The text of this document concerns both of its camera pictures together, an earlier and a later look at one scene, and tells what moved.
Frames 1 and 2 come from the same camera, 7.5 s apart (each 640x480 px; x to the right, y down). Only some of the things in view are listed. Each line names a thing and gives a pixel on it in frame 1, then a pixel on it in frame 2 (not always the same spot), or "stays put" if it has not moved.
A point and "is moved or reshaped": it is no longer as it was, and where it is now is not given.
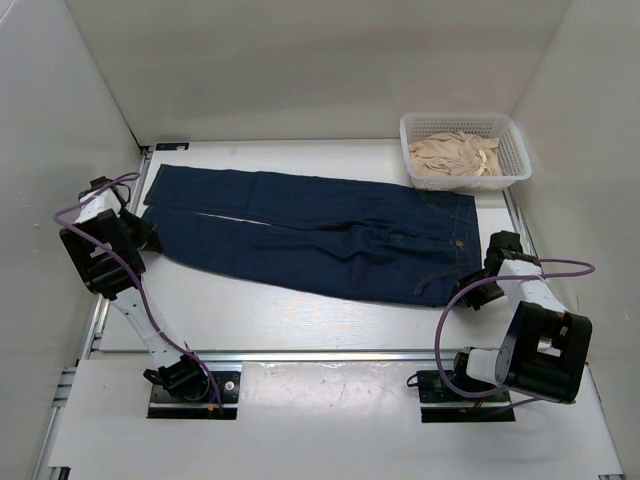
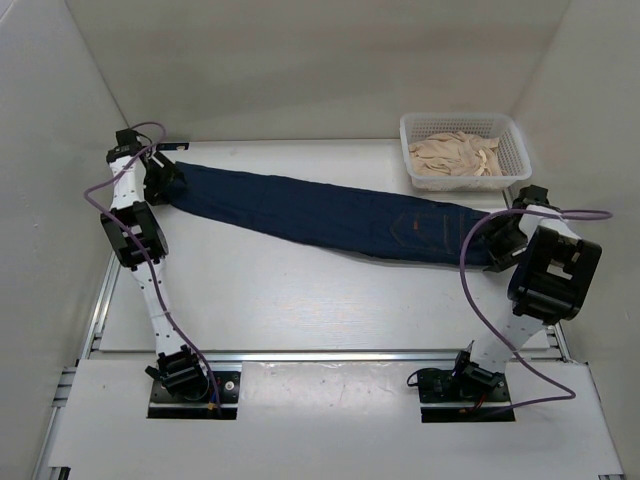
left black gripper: (147, 235) to (168, 174)
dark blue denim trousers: (314, 233) is moved or reshaped
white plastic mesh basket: (463, 151) stays put
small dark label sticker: (172, 146) stays put
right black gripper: (469, 296) to (502, 257)
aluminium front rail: (328, 357) stays put
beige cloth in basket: (455, 153) stays put
